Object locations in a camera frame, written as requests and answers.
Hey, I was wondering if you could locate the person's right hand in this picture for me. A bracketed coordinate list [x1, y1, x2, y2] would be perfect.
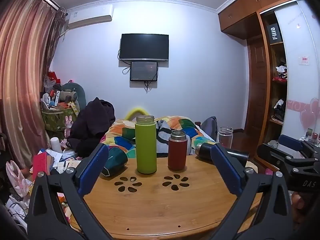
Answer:
[291, 191, 307, 225]

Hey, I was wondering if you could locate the red folder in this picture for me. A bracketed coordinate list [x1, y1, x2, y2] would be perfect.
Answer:
[32, 152, 51, 181]

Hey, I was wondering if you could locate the black clothing pile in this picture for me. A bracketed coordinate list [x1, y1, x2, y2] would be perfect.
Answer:
[67, 97, 116, 159]

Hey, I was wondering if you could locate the wooden wardrobe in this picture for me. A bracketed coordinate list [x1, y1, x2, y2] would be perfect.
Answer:
[217, 0, 320, 153]

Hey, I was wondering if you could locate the brown wooden door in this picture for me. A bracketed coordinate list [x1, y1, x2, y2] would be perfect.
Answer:
[243, 36, 270, 133]

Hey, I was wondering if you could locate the pink striped curtain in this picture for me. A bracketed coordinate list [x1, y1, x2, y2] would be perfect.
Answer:
[0, 0, 67, 172]

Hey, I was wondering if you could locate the white plastic bottle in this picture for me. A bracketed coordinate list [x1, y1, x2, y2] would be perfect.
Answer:
[50, 137, 63, 154]

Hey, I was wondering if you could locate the red gift bag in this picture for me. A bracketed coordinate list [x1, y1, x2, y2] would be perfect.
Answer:
[47, 71, 61, 85]

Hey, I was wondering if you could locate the dark green cup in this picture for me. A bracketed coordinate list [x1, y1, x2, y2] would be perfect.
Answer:
[100, 147, 129, 177]

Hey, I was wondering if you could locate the white air conditioner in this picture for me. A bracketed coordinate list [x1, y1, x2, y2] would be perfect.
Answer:
[65, 5, 114, 29]

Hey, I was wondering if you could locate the green thermos cup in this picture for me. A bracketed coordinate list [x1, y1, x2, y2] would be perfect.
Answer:
[135, 115, 158, 174]

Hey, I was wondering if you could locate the clear glass cup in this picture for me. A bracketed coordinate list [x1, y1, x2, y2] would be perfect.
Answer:
[216, 127, 234, 149]

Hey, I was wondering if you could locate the green fabric storage bin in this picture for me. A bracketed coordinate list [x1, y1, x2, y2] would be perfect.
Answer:
[41, 102, 80, 132]

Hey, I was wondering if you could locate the pink floral bag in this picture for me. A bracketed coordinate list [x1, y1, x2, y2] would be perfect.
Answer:
[6, 160, 34, 198]

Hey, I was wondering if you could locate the black box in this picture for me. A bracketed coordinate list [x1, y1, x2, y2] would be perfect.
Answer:
[266, 23, 284, 45]

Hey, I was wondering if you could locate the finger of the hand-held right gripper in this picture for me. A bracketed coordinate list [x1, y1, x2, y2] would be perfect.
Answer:
[257, 143, 300, 174]
[278, 134, 320, 156]

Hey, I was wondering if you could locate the yellow curved cushion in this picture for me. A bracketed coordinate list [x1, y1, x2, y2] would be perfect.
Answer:
[125, 107, 150, 121]

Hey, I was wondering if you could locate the black thermos cup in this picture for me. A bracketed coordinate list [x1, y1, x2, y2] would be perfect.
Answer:
[195, 142, 250, 167]

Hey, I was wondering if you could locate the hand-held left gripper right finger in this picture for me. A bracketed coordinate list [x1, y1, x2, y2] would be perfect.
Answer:
[209, 142, 294, 240]

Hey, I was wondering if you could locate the pink rabbit toy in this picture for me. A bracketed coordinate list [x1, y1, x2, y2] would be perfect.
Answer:
[63, 115, 76, 138]

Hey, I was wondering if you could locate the grey plush toy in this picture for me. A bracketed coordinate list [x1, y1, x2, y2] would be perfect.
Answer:
[59, 82, 87, 111]

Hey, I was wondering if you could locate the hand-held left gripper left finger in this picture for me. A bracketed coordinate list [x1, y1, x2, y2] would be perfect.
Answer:
[26, 143, 113, 240]

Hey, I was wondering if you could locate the colourful patchwork blanket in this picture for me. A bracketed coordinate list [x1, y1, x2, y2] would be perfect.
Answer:
[99, 116, 217, 159]

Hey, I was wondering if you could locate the small black monitor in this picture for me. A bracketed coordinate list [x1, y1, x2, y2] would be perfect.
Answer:
[130, 61, 159, 82]

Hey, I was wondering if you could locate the grey bag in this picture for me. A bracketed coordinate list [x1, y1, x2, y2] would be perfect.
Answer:
[200, 116, 218, 143]

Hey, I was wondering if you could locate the wall-mounted black television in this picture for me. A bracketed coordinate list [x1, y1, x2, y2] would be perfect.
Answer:
[119, 33, 169, 62]

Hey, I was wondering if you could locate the red thermos cup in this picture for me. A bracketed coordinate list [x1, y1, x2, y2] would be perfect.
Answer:
[167, 130, 188, 172]

